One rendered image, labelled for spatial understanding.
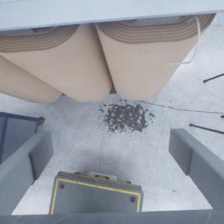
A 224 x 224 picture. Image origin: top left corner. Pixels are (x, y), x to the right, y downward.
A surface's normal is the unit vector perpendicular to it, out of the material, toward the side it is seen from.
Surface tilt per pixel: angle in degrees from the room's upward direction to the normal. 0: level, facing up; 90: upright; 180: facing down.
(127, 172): 0
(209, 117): 0
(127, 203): 0
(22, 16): 11
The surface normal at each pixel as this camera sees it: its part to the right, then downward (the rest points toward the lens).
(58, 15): -0.11, 0.06
